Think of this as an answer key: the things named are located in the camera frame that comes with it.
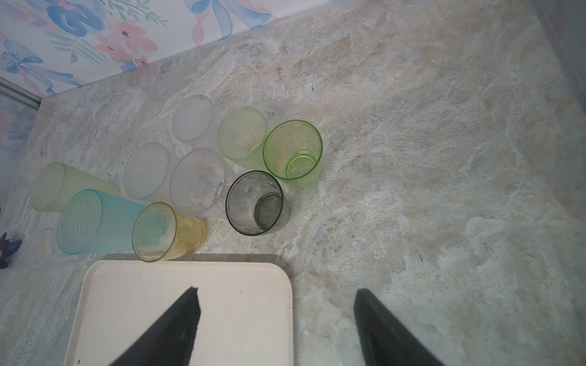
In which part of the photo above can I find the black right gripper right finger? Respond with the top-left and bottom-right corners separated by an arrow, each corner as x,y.
353,288 -> 442,365

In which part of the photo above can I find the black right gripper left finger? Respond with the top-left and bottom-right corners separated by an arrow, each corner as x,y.
112,288 -> 201,365

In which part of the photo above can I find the dimpled teal plastic cup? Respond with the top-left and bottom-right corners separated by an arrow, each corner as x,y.
56,189 -> 144,256

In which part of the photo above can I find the small clear glass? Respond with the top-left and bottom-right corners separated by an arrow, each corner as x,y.
29,228 -> 68,270

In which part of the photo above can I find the dimpled yellow-green plastic cup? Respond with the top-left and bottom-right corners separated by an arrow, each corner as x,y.
30,162 -> 120,213

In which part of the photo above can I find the smooth green plastic cup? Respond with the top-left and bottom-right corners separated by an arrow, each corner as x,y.
262,120 -> 324,190

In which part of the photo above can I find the dimpled light green cup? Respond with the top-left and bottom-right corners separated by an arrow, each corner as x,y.
217,106 -> 269,171

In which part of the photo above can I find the cream plastic tray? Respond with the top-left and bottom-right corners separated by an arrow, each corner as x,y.
65,260 -> 295,365

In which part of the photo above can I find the yellow plastic cup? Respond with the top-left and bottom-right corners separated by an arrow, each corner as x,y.
131,202 -> 207,263

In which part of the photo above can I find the smooth clear plastic cup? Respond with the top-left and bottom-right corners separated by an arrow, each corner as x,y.
169,149 -> 237,217

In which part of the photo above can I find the smoky grey plastic cup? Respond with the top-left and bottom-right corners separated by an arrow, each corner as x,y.
225,170 -> 290,236

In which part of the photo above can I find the dimpled clear cup front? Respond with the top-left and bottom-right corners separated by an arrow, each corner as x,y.
123,142 -> 181,205

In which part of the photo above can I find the dimpled clear cup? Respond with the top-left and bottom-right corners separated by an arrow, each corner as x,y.
172,95 -> 224,152
123,142 -> 181,205

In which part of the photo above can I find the purple yellow toy figure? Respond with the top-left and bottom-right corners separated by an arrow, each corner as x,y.
0,233 -> 22,269

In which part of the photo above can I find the dimpled clear cup rear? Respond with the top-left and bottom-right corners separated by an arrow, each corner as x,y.
172,95 -> 224,152

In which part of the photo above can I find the aluminium left corner post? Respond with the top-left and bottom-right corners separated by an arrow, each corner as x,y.
0,78 -> 41,110

